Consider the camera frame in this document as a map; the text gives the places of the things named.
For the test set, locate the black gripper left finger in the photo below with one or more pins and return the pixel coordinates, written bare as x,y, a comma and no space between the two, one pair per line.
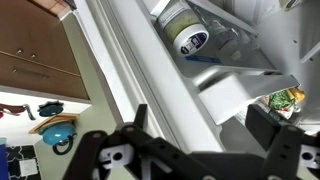
160,150

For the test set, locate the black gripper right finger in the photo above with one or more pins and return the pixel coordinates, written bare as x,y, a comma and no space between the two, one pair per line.
283,150

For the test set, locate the white fridge door with shelves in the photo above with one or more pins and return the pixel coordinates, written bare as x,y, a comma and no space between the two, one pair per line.
160,83

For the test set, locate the vegetable print food bag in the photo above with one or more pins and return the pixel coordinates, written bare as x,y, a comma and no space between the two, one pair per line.
281,100

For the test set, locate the teal kettle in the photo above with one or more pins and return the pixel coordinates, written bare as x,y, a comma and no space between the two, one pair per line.
56,133

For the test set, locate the wooden trivet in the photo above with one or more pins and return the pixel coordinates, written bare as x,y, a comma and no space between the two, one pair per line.
50,119

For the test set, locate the dark teal dish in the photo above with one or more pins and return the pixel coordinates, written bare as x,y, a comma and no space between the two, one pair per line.
50,109

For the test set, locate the jar with purple white lid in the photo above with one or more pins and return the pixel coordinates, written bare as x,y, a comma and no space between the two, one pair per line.
181,26

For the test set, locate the clear bottle with blue label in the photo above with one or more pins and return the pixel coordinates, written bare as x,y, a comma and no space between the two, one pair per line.
230,36

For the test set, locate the white kitchen countertop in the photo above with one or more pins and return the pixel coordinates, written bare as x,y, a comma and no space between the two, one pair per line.
20,126

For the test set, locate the brown wooden kitchen cabinets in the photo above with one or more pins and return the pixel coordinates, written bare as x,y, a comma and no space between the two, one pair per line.
36,50

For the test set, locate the white wall outlet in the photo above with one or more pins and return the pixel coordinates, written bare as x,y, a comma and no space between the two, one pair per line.
28,167

